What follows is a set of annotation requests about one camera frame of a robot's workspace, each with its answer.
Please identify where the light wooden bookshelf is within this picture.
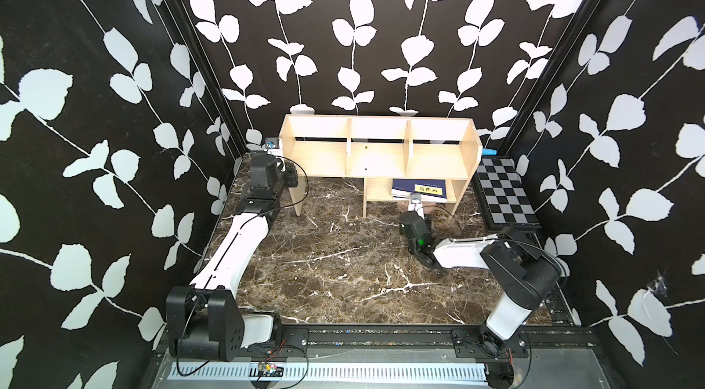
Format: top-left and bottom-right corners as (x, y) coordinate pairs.
(278, 114), (483, 213)

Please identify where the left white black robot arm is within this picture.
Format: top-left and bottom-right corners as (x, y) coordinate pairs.
(165, 153), (299, 361)

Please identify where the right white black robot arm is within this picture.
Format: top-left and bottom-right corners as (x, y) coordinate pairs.
(399, 211), (565, 358)

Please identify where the dark blue book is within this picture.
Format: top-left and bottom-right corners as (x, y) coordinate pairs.
(391, 179), (447, 203)

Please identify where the black white chessboard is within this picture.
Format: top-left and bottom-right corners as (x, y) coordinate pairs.
(471, 156), (542, 232)

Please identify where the small green circuit board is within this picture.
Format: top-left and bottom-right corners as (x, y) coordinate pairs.
(255, 363), (285, 380)

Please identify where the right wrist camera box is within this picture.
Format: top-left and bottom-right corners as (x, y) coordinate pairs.
(408, 194), (425, 218)

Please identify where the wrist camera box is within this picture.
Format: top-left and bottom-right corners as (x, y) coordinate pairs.
(264, 137), (284, 157)
(408, 194), (425, 218)

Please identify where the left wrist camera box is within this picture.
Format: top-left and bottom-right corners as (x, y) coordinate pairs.
(264, 137), (284, 157)

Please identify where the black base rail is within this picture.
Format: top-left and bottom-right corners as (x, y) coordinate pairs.
(283, 324), (601, 363)

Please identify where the white slotted cable duct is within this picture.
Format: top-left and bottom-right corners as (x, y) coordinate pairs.
(166, 363), (488, 385)

